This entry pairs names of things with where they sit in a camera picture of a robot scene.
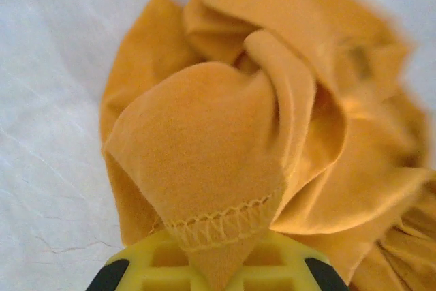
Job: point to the yellow t-shirt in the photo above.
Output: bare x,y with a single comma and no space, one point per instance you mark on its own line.
204,117

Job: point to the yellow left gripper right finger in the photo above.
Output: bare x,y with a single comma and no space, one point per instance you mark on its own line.
289,270

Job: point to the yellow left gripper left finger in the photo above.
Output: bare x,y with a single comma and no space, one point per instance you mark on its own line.
136,270

